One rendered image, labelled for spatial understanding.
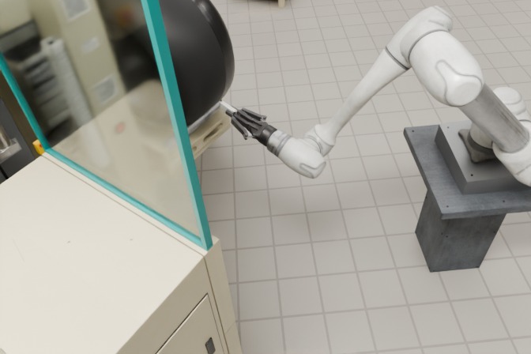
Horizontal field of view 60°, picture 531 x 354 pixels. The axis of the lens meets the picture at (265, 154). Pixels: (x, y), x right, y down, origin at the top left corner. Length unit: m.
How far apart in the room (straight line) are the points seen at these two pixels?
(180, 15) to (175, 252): 0.82
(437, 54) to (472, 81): 0.11
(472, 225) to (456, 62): 1.12
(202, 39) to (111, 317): 0.93
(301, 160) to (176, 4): 0.65
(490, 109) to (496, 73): 2.42
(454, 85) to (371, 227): 1.47
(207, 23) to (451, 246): 1.50
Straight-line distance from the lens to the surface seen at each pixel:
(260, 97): 3.40
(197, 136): 1.83
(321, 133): 1.70
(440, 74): 1.28
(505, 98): 1.87
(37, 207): 1.18
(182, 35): 1.51
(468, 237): 2.33
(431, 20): 1.41
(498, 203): 2.00
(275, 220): 2.60
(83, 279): 1.02
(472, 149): 2.01
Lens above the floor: 2.07
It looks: 45 degrees down
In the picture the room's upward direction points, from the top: 4 degrees counter-clockwise
